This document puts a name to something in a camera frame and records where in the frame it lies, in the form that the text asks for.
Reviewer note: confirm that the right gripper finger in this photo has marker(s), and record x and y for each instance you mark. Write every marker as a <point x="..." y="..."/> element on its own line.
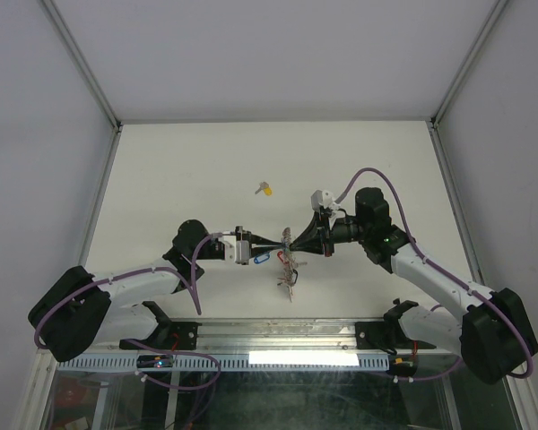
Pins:
<point x="313" y="230"/>
<point x="312" y="246"/>

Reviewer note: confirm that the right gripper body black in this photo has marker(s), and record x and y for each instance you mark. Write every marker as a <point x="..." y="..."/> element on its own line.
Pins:
<point x="328" y="238"/>

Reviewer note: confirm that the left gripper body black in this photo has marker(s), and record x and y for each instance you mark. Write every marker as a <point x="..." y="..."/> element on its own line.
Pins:
<point x="243" y="236"/>

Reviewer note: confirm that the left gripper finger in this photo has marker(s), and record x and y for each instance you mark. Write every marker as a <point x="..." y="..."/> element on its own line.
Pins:
<point x="262" y="241"/>
<point x="264" y="249"/>

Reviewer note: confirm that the red outline key tag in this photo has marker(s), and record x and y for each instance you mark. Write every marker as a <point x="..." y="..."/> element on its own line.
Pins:
<point x="283" y="257"/>

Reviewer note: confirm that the metal disc with keyrings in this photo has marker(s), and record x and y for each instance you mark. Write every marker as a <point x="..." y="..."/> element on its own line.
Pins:
<point x="290" y="273"/>

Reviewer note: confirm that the key with yellow tag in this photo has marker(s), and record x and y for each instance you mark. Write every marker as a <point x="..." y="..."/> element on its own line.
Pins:
<point x="264" y="188"/>

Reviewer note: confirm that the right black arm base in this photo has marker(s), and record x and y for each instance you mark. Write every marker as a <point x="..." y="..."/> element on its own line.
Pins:
<point x="385" y="334"/>

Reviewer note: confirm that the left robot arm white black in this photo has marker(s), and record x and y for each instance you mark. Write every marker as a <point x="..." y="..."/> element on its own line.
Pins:
<point x="83" y="309"/>

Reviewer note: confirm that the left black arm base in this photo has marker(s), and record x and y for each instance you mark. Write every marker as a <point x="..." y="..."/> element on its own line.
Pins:
<point x="170" y="335"/>

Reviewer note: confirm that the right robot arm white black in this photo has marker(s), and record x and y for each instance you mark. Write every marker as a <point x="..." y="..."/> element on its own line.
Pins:
<point x="489" y="331"/>

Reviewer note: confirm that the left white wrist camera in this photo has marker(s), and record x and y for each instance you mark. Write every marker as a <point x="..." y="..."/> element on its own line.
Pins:
<point x="228" y="241"/>

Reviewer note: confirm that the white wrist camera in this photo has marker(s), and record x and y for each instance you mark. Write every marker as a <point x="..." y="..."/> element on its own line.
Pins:
<point x="323" y="200"/>
<point x="228" y="241"/>

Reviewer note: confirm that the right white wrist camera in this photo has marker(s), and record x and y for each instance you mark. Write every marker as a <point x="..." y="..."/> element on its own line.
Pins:
<point x="323" y="200"/>

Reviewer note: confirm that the aluminium rail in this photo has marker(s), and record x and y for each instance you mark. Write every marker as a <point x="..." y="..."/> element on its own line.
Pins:
<point x="273" y="332"/>

